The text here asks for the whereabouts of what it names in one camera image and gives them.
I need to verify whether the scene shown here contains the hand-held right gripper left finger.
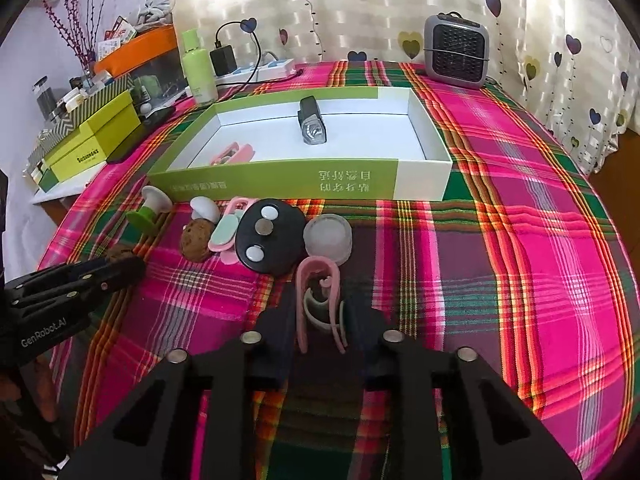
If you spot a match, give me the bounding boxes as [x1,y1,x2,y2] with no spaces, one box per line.
[60,302,301,480]

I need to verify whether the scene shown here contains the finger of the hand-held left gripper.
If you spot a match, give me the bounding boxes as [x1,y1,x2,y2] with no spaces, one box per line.
[2,258,146,297]
[10,274,145,322]

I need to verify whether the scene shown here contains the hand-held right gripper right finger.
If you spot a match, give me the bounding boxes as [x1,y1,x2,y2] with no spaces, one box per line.
[344,294,587,480]

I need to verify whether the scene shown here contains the pink plastic clip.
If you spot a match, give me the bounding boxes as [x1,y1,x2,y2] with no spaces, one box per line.
[296,256,348,355]
[210,142,255,166]

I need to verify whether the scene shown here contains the green white suction holder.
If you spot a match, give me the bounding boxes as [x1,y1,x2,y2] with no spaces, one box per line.
[126,185,173,235]

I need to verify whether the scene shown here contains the black disc with white buttons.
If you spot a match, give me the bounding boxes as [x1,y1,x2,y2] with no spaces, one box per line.
[235,199,307,277]

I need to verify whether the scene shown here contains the translucent round jar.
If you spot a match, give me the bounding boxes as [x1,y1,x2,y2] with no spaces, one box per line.
[303,214,352,266]

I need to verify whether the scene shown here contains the pink clip with mint oval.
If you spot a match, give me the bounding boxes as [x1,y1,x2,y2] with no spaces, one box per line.
[207,198,257,266]

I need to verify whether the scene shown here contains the white mushroom knob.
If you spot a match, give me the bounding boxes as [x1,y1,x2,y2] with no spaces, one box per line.
[190,196,221,225]

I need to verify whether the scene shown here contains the green white cardboard box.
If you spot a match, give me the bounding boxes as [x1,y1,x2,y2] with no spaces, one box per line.
[146,86,453,202]

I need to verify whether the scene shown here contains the white side table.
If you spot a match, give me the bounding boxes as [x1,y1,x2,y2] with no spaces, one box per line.
[27,160,106,206]

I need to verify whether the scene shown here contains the dark green box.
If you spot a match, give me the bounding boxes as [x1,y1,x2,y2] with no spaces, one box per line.
[30,167,56,193]

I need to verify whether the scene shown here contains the yellow-green cardboard box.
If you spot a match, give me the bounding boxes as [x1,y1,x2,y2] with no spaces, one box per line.
[42,90,143,183]

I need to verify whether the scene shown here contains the black phone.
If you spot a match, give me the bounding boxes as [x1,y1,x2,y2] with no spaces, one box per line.
[106,105,176,165]

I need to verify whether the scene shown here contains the pink plaid tablecloth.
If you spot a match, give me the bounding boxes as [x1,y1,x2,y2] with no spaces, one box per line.
[37,60,640,480]

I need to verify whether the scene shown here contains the glass jar black lid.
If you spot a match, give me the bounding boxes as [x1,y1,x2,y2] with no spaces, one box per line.
[32,76,56,121]

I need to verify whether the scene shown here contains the grey striped box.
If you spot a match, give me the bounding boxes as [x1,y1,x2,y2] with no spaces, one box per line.
[25,74,135,171]

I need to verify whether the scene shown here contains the black bike light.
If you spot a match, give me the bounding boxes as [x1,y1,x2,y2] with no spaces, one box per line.
[298,95,328,147]

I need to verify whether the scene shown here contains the purple flower branches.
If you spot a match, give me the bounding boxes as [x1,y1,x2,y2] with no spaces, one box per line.
[40,0,118,73]

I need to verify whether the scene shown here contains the light green bottle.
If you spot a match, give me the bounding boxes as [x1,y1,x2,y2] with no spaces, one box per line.
[181,29,219,106]

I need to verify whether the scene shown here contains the clear storage box orange lid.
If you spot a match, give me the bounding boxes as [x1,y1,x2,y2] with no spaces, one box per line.
[94,24,193,106]

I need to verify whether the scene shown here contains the colourful card packets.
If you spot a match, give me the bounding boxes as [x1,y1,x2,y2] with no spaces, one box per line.
[95,16,138,63]

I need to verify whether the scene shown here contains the black charger adapter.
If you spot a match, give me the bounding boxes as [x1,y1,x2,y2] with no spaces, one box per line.
[209,45,238,78]

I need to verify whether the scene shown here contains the white power strip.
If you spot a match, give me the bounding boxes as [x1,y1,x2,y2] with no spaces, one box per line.
[215,57,296,85]

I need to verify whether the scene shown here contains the grey space heater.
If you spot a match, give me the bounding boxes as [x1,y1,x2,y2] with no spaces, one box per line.
[424,12,491,90]

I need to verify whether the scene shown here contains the heart print curtain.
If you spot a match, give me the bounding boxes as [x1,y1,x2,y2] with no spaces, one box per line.
[165,0,640,176]

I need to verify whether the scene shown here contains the white cable bundle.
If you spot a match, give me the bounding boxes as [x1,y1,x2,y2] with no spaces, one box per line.
[132,0,176,31]

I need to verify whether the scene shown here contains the black charger cable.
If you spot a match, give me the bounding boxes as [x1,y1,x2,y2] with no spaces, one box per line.
[215,20,263,83]

